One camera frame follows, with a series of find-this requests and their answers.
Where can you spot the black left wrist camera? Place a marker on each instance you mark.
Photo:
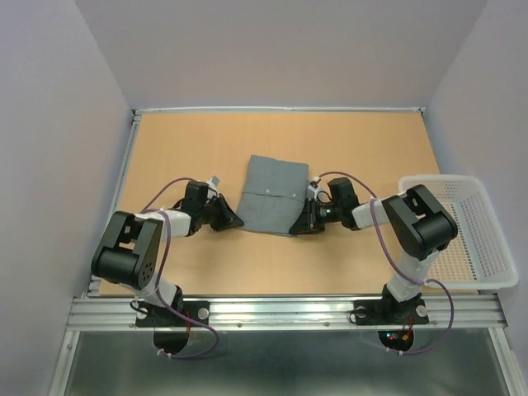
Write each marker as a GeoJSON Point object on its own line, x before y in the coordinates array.
{"type": "Point", "coordinates": [196, 196]}

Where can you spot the grey long sleeve shirt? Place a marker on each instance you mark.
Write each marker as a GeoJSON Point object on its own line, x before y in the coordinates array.
{"type": "Point", "coordinates": [273, 195]}

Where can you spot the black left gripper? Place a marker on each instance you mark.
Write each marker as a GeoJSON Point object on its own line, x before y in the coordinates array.
{"type": "Point", "coordinates": [228, 219]}

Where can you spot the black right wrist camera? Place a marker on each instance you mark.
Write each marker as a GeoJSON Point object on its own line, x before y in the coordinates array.
{"type": "Point", "coordinates": [343, 195]}

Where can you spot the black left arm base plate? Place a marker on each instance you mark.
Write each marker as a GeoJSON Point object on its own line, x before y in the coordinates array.
{"type": "Point", "coordinates": [152, 316]}

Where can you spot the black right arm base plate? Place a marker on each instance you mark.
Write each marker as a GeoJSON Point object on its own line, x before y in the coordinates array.
{"type": "Point", "coordinates": [378, 312]}

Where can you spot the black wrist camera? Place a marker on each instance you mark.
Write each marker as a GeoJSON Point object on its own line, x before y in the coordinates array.
{"type": "Point", "coordinates": [343, 195]}
{"type": "Point", "coordinates": [196, 196]}

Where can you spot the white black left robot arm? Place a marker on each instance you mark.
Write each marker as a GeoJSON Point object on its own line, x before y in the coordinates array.
{"type": "Point", "coordinates": [127, 254]}

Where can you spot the white perforated plastic basket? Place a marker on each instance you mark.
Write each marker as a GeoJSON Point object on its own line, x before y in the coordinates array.
{"type": "Point", "coordinates": [479, 258]}

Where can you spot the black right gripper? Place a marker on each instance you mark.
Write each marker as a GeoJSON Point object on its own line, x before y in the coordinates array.
{"type": "Point", "coordinates": [308, 222]}

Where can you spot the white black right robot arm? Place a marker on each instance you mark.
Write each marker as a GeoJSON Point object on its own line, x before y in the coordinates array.
{"type": "Point", "coordinates": [421, 225]}

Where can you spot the aluminium front frame rail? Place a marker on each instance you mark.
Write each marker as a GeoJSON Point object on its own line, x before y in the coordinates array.
{"type": "Point", "coordinates": [272, 313]}

